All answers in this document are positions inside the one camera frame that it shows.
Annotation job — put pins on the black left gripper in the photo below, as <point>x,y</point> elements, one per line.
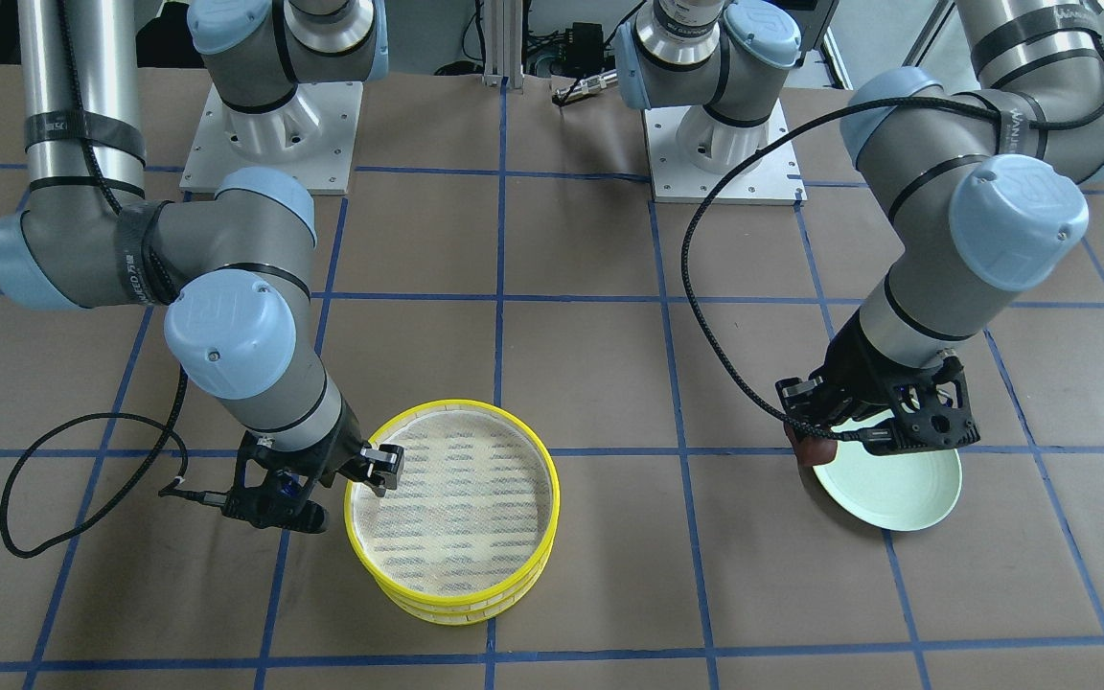
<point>856,376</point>

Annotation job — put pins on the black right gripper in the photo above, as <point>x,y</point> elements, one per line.
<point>343,443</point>

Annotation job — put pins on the yellow steamer layer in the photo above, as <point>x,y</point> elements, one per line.
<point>479,500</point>
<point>478,609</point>

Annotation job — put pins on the brown chocolate bun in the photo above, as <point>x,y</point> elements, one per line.
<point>810,450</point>

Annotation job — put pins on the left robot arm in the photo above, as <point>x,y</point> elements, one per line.
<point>983,188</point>

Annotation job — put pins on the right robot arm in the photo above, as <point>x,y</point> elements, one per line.
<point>232,272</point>

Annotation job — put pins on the pale green plate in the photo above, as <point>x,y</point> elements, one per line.
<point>904,492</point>

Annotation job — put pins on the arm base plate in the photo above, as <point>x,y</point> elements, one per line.
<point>312,137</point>
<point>689,153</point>

